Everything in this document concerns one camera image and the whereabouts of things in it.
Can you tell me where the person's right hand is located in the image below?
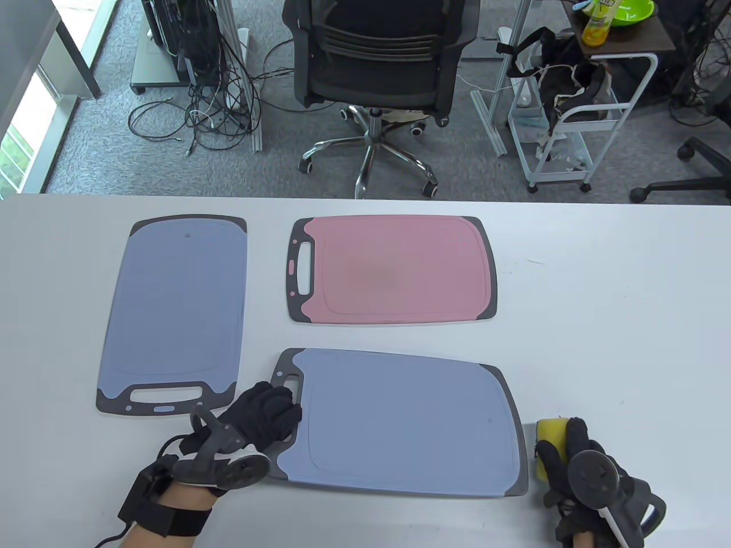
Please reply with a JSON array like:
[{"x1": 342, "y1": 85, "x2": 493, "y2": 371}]
[{"x1": 536, "y1": 417, "x2": 617, "y2": 543}]

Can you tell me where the person's left hand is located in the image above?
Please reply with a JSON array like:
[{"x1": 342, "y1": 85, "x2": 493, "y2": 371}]
[{"x1": 157, "y1": 381, "x2": 302, "y2": 458}]

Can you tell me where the grey white hand controller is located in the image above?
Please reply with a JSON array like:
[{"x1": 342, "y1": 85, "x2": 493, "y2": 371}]
[
  {"x1": 568, "y1": 450, "x2": 667, "y2": 548},
  {"x1": 171, "y1": 404, "x2": 270, "y2": 490}
]

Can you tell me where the yellow green sponge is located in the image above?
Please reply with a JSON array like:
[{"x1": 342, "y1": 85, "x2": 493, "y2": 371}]
[{"x1": 535, "y1": 418, "x2": 569, "y2": 481}]

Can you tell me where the blue cutting board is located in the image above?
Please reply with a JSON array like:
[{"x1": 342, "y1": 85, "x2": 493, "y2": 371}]
[
  {"x1": 268, "y1": 348, "x2": 529, "y2": 497},
  {"x1": 96, "y1": 214, "x2": 248, "y2": 416}
]

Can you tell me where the pink cutting board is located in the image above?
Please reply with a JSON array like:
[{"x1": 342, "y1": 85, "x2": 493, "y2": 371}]
[{"x1": 287, "y1": 215, "x2": 498, "y2": 326}]

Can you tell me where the person's left forearm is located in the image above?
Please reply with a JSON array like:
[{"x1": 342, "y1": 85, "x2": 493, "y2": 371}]
[{"x1": 123, "y1": 485, "x2": 218, "y2": 548}]

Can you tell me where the black chair base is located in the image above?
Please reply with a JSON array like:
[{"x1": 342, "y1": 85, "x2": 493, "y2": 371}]
[{"x1": 630, "y1": 137, "x2": 731, "y2": 204}]

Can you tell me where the black office chair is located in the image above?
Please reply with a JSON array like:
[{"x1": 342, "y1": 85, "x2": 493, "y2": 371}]
[{"x1": 283, "y1": 0, "x2": 480, "y2": 200}]

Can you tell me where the window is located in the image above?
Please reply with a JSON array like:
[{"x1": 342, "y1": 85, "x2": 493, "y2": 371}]
[{"x1": 0, "y1": 63, "x2": 78, "y2": 195}]

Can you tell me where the grey cart base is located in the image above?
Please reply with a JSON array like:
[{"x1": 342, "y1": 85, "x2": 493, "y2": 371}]
[{"x1": 130, "y1": 40, "x2": 189, "y2": 95}]

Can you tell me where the white power strip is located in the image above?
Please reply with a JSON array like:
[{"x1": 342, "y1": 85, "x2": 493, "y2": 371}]
[{"x1": 226, "y1": 29, "x2": 252, "y2": 109}]

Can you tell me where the black computer tower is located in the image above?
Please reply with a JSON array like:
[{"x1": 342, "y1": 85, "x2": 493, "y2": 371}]
[{"x1": 142, "y1": 0, "x2": 223, "y2": 86}]

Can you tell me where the black bag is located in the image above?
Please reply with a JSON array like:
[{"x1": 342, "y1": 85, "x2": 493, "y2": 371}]
[{"x1": 497, "y1": 27, "x2": 614, "y2": 135}]

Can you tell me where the yellow drink bottle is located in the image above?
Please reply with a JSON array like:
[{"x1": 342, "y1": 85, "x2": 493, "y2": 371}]
[{"x1": 581, "y1": 0, "x2": 621, "y2": 47}]

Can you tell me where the white cart brown top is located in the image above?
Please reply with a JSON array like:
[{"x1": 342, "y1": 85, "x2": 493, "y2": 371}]
[{"x1": 507, "y1": 0, "x2": 677, "y2": 195}]

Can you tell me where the green bowl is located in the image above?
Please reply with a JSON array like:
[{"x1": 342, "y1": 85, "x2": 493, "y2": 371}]
[{"x1": 610, "y1": 0, "x2": 656, "y2": 25}]

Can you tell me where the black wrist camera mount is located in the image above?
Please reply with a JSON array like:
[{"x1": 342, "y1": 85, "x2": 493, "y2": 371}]
[{"x1": 117, "y1": 461, "x2": 212, "y2": 537}]

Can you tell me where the black cable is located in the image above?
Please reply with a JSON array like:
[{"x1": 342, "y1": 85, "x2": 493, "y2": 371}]
[{"x1": 94, "y1": 526, "x2": 135, "y2": 548}]

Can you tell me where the aluminium frame leg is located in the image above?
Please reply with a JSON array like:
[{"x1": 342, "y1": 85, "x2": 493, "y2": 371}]
[
  {"x1": 220, "y1": 0, "x2": 263, "y2": 154},
  {"x1": 471, "y1": 0, "x2": 535, "y2": 158}
]

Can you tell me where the tangle of black cables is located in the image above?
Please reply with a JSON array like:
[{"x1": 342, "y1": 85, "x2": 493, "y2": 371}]
[
  {"x1": 128, "y1": 34, "x2": 298, "y2": 158},
  {"x1": 668, "y1": 0, "x2": 731, "y2": 129}
]

